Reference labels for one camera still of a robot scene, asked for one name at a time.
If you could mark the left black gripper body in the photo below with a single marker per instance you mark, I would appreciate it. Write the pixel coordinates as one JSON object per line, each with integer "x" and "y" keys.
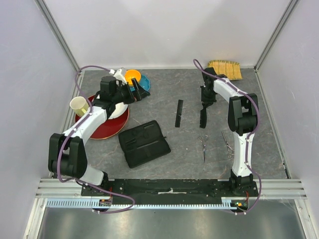
{"x": 123, "y": 94}

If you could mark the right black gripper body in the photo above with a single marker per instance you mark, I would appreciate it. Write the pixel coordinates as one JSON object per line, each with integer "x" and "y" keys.
{"x": 208, "y": 96}

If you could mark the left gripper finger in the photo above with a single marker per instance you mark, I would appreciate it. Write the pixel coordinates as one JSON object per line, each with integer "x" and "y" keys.
{"x": 143, "y": 95}
{"x": 137, "y": 88}

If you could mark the black handled comb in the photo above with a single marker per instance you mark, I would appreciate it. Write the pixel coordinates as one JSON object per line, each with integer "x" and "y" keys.
{"x": 203, "y": 116}

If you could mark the black straight comb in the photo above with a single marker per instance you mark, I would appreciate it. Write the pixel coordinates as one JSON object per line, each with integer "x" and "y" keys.
{"x": 178, "y": 113}

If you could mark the silver scissors with black blades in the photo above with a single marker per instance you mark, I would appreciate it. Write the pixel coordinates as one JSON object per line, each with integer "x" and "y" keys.
{"x": 203, "y": 140}

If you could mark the black zipper tool case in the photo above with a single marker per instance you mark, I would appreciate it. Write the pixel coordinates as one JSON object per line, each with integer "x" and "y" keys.
{"x": 143, "y": 144}

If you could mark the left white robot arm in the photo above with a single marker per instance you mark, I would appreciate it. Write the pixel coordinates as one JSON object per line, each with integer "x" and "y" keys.
{"x": 67, "y": 156}

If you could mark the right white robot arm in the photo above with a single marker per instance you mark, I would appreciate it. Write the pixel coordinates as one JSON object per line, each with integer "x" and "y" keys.
{"x": 243, "y": 113}

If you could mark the teal dotted plate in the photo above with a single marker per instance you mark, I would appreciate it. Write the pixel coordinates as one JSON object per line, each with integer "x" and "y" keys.
{"x": 145, "y": 83}

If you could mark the white paper plate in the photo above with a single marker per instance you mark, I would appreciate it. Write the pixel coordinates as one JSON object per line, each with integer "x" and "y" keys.
{"x": 120, "y": 108}

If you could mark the orange bowl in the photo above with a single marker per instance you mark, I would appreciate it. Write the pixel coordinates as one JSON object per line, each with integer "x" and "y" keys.
{"x": 132, "y": 74}

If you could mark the woven bamboo basket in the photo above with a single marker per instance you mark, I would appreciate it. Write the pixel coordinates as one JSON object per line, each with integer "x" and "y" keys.
{"x": 229, "y": 68}

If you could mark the red round plate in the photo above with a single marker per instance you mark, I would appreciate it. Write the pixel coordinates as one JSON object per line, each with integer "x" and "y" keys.
{"x": 110, "y": 127}

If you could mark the cream yellow mug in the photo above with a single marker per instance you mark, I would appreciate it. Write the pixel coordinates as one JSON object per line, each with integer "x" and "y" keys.
{"x": 79, "y": 105}

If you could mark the silver thinning scissors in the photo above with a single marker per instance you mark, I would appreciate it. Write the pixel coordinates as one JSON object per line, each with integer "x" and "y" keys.
{"x": 228, "y": 145}

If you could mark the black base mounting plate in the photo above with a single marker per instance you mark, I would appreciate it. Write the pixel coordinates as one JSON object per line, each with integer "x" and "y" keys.
{"x": 178, "y": 191}

